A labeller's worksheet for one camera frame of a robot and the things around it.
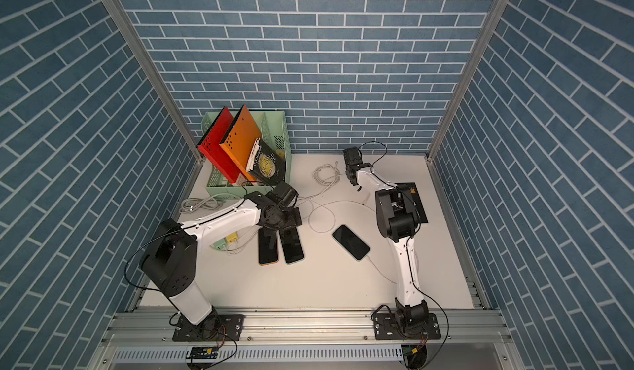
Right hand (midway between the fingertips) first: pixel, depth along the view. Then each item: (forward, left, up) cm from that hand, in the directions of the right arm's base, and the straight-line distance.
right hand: (367, 172), depth 109 cm
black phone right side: (-32, +6, -4) cm, 33 cm away
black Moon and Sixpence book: (-8, +42, +10) cm, 44 cm away
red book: (-13, +58, +23) cm, 64 cm away
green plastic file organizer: (+8, +41, +15) cm, 44 cm away
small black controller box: (-69, +49, -8) cm, 85 cm away
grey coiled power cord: (-22, +71, -1) cm, 74 cm away
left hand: (-30, +26, +2) cm, 40 cm away
